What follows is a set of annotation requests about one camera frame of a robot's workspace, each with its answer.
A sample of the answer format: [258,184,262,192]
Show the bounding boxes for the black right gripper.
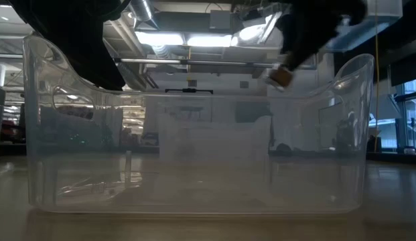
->
[276,0,349,71]

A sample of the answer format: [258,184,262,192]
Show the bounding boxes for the small brown-lid spice jar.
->
[263,65,295,92]

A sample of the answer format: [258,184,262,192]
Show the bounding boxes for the grey ceiling junction box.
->
[209,9,232,30]

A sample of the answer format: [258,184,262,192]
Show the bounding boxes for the horizontal metal pipe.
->
[115,57,282,70]

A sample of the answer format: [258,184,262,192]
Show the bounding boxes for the hanging yellow cord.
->
[374,0,380,153]

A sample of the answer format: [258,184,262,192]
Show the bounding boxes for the black wall bar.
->
[164,88,214,96]

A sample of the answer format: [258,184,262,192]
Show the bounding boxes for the window frame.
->
[393,79,416,155]

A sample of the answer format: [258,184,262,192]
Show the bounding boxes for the clear plastic bin cutout handles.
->
[22,35,375,215]

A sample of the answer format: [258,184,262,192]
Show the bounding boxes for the round silver ventilation duct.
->
[129,0,159,30]

